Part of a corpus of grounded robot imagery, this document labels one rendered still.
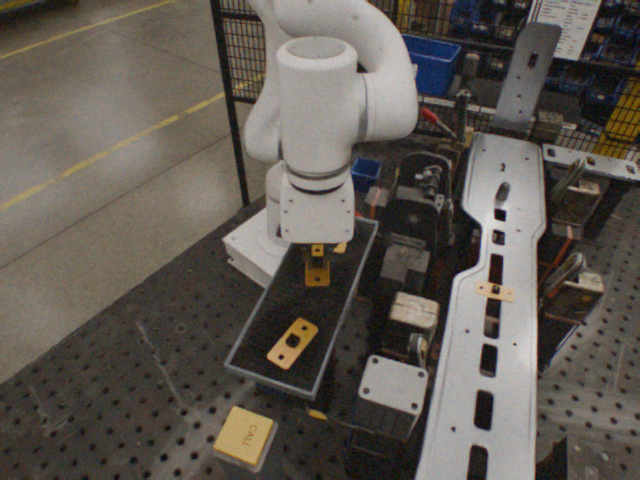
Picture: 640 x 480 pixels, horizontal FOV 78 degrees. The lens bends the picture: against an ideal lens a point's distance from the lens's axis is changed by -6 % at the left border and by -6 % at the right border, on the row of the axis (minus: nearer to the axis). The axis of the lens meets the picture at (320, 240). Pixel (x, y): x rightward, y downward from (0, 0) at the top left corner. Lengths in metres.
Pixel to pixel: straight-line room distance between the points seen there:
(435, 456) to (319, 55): 0.62
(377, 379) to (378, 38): 0.48
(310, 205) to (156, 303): 0.88
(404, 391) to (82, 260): 2.21
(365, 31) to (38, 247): 2.55
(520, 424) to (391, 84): 0.61
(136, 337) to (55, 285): 1.35
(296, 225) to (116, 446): 0.78
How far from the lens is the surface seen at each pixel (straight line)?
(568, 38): 1.75
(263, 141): 1.00
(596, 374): 1.35
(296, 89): 0.44
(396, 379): 0.69
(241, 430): 0.60
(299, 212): 0.55
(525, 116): 1.54
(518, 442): 0.82
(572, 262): 0.98
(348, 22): 0.55
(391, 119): 0.47
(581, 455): 0.83
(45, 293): 2.59
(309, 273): 0.65
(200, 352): 1.21
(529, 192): 1.28
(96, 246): 2.69
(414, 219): 0.87
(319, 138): 0.47
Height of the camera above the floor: 1.72
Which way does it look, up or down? 46 degrees down
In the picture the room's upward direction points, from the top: straight up
